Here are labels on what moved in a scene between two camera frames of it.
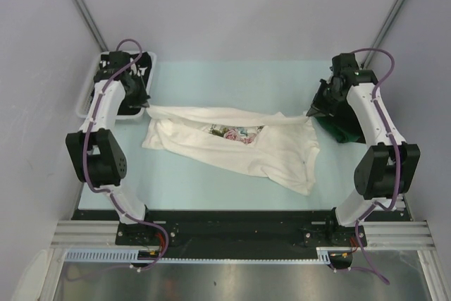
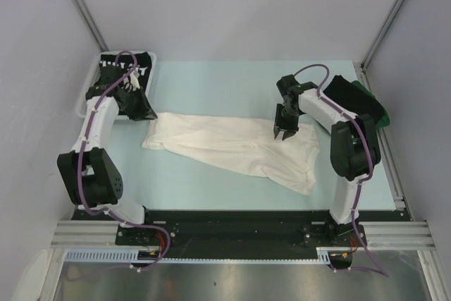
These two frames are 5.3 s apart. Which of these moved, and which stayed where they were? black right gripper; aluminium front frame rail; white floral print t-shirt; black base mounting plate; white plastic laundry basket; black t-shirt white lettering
Moved: white floral print t-shirt; black right gripper
Stayed: white plastic laundry basket; aluminium front frame rail; black base mounting plate; black t-shirt white lettering
